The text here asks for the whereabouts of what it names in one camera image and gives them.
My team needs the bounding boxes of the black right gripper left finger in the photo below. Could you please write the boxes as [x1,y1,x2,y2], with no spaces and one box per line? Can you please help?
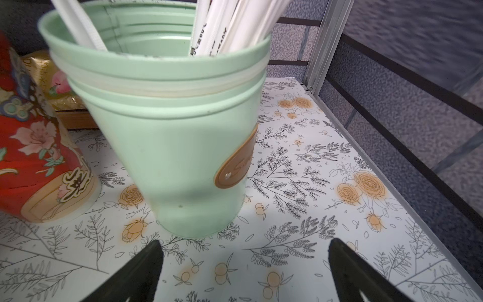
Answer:
[84,240,164,301]

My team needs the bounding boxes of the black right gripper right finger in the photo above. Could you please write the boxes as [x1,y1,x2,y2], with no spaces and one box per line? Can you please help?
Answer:
[328,239,411,302]

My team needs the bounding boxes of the red floral milk tea cup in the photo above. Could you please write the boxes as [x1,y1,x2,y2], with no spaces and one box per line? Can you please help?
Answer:
[1,35,102,224]

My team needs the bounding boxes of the green plastic straw cup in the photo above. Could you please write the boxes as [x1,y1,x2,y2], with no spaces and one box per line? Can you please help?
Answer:
[38,1,270,239]

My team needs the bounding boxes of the wooden shelf rack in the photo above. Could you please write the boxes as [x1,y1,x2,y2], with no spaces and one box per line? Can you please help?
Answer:
[56,109,99,130]

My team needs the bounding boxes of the gold snack bag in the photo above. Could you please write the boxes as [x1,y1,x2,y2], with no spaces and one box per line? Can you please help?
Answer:
[22,50,86,111]

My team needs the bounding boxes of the white wrapped straw left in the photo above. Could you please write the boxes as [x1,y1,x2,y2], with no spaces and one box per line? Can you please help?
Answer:
[51,0,108,51]

